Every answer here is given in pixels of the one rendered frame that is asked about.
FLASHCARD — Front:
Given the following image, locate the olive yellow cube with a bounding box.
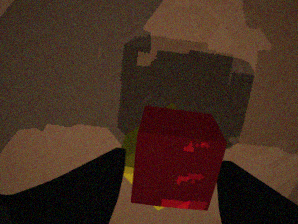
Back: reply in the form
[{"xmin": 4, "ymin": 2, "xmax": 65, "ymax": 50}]
[{"xmin": 121, "ymin": 103, "xmax": 178, "ymax": 210}]

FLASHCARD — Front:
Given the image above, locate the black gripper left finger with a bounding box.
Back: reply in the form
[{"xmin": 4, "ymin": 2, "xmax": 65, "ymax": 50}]
[{"xmin": 0, "ymin": 148, "xmax": 126, "ymax": 224}]

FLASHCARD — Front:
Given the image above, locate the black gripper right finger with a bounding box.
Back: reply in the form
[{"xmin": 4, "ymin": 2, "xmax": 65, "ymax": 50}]
[{"xmin": 216, "ymin": 161, "xmax": 298, "ymax": 224}]

